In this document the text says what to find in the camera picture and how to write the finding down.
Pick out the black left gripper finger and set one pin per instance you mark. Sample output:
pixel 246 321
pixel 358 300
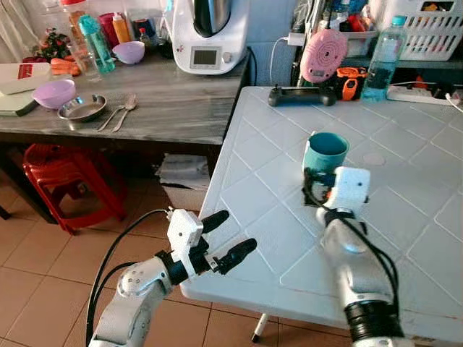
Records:
pixel 237 254
pixel 215 220

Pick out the teal cup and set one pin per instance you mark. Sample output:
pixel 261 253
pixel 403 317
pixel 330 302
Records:
pixel 325 153

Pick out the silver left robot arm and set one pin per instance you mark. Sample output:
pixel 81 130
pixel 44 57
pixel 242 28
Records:
pixel 134 293

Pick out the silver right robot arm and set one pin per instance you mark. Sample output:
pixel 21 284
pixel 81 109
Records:
pixel 354 264

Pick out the white plastic folding table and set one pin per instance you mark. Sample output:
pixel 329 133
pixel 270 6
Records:
pixel 391 181

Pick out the black game controller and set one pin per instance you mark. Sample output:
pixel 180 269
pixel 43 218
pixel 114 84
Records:
pixel 300 95

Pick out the orange and black device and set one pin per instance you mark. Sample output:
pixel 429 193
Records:
pixel 352 83

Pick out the pink round device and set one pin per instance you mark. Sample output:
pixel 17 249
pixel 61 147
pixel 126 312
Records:
pixel 324 54

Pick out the dark-framed wooden table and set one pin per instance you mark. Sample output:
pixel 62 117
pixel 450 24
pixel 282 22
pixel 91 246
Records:
pixel 173 101

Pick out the white power strip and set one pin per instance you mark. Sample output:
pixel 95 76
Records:
pixel 416 94

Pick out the clear water bottle teal cap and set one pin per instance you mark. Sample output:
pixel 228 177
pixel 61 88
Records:
pixel 383 61

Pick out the white charger plug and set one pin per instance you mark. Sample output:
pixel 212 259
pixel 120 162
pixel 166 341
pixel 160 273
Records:
pixel 296 39

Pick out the metal spoon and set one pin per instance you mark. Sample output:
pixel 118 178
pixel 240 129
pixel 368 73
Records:
pixel 110 118
pixel 124 116

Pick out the red plastic stool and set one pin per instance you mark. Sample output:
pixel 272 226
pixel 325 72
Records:
pixel 69 177

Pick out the white kitchen machine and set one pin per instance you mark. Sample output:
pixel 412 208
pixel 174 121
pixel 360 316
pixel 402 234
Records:
pixel 206 50

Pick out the small steel bowl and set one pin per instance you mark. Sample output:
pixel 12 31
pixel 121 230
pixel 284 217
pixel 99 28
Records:
pixel 82 108

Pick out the white plastic basket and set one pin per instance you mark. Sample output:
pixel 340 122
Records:
pixel 427 32

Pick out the small purple bowl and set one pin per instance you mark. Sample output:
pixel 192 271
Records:
pixel 129 52

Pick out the large purple bowl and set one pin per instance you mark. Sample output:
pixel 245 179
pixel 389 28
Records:
pixel 54 94

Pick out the teal drinking bottle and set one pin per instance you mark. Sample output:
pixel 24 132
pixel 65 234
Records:
pixel 98 47

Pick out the clear drinking glass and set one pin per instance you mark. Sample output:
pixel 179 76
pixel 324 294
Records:
pixel 81 59

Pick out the orange bottle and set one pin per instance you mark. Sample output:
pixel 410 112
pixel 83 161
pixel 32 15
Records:
pixel 121 29

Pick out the orange carrots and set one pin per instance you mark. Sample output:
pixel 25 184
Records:
pixel 64 66

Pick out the red canister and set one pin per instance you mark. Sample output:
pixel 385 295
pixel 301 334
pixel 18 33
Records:
pixel 108 30

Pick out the small flower plant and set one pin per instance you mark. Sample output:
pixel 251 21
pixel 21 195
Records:
pixel 52 45

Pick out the white and red box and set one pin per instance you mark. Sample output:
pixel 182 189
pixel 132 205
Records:
pixel 22 78

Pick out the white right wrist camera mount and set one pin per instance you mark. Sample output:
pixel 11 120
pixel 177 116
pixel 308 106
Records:
pixel 351 188

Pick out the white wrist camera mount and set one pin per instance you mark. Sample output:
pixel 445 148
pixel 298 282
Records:
pixel 184 228
pixel 351 188

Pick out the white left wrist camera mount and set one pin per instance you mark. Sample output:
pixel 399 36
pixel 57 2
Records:
pixel 184 228

